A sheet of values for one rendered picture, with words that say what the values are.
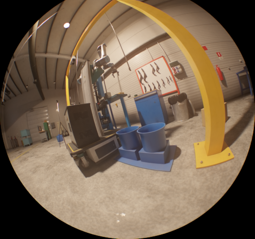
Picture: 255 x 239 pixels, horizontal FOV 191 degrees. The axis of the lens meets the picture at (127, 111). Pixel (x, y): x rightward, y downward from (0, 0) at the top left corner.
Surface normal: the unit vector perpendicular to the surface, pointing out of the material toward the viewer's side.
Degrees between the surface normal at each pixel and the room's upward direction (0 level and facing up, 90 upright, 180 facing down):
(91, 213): 0
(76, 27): 173
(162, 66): 90
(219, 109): 90
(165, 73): 90
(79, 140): 90
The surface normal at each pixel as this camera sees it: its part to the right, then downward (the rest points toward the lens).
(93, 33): 0.19, 0.98
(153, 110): -0.61, 0.17
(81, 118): 0.76, -0.22
